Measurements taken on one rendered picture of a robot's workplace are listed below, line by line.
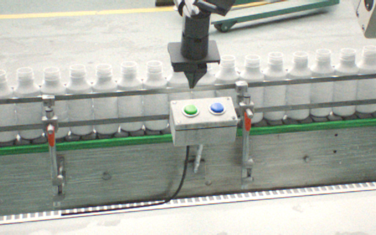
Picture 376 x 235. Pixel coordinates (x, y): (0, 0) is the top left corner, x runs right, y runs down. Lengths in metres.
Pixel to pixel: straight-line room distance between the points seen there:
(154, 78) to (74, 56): 3.54
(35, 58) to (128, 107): 3.53
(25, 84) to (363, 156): 0.85
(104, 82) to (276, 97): 0.42
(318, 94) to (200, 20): 0.52
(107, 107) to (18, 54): 3.64
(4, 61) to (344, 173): 3.63
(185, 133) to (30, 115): 0.38
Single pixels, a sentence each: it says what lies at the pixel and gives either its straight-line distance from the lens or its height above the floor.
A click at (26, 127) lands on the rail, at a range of 1.87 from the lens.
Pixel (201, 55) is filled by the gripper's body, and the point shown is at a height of 1.27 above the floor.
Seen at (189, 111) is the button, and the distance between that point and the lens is 1.72.
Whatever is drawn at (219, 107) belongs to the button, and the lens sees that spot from 1.74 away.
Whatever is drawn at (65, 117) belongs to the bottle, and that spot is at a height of 1.05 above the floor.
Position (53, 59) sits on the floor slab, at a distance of 5.34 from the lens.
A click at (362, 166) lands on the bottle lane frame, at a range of 2.06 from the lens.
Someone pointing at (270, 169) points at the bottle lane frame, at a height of 0.88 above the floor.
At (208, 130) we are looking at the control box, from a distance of 1.73.
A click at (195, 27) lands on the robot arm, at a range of 1.55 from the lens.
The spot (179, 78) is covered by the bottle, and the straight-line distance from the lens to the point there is 1.87.
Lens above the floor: 1.81
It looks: 25 degrees down
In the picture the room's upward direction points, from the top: straight up
